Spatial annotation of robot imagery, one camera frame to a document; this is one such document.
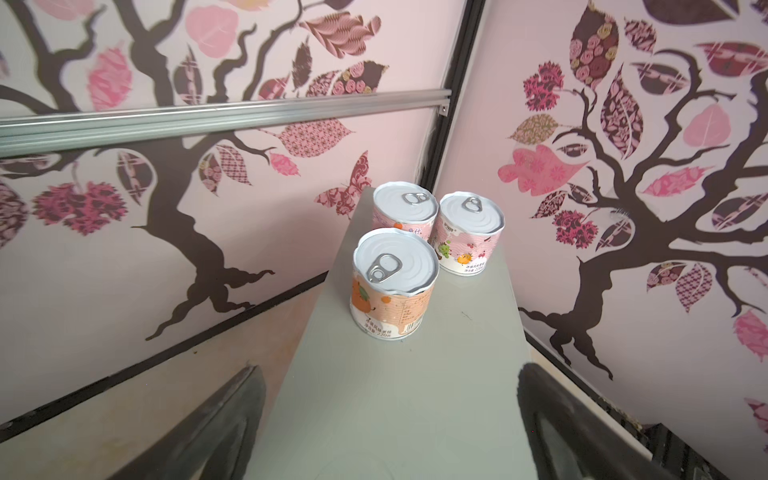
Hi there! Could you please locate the black right corner post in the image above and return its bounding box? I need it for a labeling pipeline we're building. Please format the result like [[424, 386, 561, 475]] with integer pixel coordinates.
[[417, 0, 487, 192]]

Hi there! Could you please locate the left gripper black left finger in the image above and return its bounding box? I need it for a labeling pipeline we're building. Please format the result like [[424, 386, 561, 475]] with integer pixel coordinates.
[[111, 365, 266, 479]]

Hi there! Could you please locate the pink white labelled can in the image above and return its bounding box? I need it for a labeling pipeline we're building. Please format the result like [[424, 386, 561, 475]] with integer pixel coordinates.
[[430, 191, 505, 276]]

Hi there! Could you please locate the grey metal cabinet box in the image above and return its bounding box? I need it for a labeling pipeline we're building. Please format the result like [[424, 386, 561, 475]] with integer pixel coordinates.
[[246, 193, 537, 479]]

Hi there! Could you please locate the orange labelled can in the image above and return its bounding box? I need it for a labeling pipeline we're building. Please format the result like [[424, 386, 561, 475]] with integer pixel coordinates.
[[350, 228, 439, 341]]

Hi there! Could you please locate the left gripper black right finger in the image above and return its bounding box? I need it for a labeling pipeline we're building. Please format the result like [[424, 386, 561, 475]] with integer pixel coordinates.
[[517, 363, 672, 480]]

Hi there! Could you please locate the back aluminium rail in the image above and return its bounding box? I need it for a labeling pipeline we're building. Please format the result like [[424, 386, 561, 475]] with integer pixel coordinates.
[[1, 89, 452, 158]]

